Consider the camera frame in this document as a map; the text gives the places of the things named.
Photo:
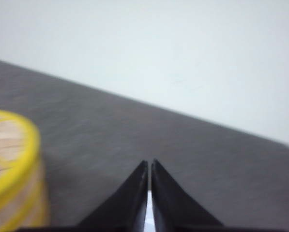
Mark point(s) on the bamboo steamer basket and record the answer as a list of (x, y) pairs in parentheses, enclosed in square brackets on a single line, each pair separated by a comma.
[(25, 203)]

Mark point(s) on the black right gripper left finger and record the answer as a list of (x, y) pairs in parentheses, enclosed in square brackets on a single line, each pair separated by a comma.
[(125, 209)]

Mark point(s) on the woven bamboo steamer lid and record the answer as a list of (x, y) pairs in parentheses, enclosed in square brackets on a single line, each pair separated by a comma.
[(19, 154)]

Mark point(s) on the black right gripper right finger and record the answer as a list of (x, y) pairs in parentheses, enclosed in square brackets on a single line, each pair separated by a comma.
[(173, 208)]

